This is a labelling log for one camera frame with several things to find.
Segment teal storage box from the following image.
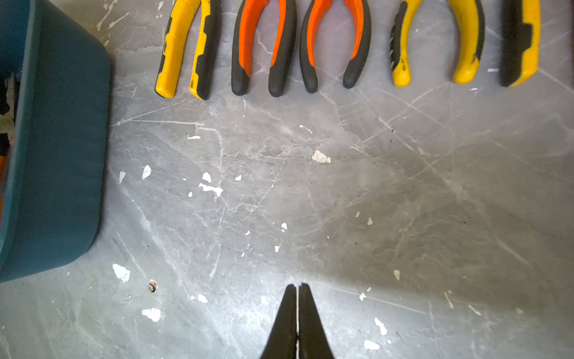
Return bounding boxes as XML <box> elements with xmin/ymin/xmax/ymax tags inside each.
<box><xmin>1</xmin><ymin>1</ymin><xmax>112</xmax><ymax>282</ymax></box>

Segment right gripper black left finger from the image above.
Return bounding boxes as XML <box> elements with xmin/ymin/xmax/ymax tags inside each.
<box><xmin>260</xmin><ymin>284</ymin><xmax>297</xmax><ymax>359</ymax></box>

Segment orange black needle pliers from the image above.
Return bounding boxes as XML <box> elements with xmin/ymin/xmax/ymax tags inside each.
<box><xmin>230</xmin><ymin>0</ymin><xmax>298</xmax><ymax>98</ymax></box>

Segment orange long-nose pliers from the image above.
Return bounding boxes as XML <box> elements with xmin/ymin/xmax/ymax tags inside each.
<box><xmin>299</xmin><ymin>1</ymin><xmax>372</xmax><ymax>94</ymax></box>

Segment yellow black combination pliers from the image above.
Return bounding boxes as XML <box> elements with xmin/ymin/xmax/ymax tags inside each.
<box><xmin>499</xmin><ymin>0</ymin><xmax>541</xmax><ymax>87</ymax></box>

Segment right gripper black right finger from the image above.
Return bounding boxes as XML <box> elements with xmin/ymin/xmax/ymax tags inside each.
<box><xmin>298</xmin><ymin>283</ymin><xmax>334</xmax><ymax>359</ymax></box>

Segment yellow black large pliers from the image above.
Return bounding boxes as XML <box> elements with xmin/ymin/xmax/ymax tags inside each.
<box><xmin>154</xmin><ymin>0</ymin><xmax>223</xmax><ymax>101</ymax></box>

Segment yellow black long-nose pliers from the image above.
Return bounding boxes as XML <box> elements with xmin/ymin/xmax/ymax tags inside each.
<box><xmin>389</xmin><ymin>1</ymin><xmax>485</xmax><ymax>88</ymax></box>

